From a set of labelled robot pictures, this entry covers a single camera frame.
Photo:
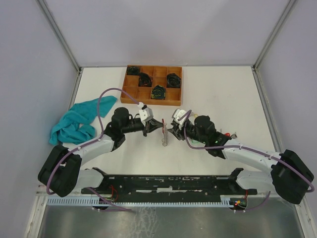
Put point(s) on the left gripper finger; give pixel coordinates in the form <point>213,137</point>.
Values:
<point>150,128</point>
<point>154,124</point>

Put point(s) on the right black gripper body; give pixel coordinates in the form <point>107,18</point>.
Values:
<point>192,134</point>

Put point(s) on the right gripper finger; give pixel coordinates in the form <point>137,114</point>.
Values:
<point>175,125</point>
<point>176,132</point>

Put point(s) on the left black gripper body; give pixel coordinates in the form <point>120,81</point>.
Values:
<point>132,126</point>

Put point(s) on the key with yellow tag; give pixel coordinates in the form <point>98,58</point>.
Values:
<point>194,115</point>

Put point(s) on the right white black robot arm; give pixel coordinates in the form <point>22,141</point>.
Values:
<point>285,173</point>

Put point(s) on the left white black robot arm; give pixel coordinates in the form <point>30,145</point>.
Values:
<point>62,173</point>

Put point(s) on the key with green tag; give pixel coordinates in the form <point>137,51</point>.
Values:
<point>194,142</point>

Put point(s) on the key with black tag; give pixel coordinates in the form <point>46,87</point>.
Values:
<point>234,136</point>

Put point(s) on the wooden compartment tray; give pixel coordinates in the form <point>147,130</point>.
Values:
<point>153,85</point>

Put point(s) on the rolled dark tie centre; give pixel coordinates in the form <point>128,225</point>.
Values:
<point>145,80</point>

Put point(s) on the rolled dark tie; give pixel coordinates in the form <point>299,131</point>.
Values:
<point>173,81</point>
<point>133,70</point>
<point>145,80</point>

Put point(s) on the rolled dark tie right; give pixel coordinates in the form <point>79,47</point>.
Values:
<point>173,81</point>

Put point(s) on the teal cloth towel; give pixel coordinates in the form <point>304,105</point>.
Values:
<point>75,125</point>

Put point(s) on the rolled dark tie top left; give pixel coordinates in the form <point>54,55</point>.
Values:
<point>133,70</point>

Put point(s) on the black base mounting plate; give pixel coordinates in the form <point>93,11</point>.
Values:
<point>171,188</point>

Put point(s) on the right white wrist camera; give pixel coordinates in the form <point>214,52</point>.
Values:
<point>180,116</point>

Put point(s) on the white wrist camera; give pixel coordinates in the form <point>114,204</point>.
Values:
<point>180,116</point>
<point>146,113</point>

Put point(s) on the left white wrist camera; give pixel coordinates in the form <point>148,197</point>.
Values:
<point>146,113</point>

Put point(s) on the grey slotted cable duct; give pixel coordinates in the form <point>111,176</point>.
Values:
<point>225,202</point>

